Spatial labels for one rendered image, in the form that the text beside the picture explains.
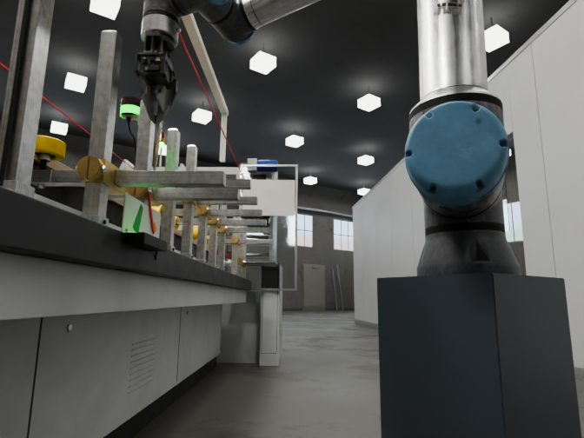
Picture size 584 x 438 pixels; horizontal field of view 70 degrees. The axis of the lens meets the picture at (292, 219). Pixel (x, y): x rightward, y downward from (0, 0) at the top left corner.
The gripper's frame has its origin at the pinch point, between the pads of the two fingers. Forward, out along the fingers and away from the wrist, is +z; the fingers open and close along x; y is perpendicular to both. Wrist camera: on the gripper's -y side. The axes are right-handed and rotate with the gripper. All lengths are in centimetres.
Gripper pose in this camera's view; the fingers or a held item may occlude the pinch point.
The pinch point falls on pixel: (156, 120)
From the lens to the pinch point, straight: 111.5
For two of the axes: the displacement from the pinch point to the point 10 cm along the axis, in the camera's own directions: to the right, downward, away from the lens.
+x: 10.0, 0.1, -0.1
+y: -0.1, -1.9, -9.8
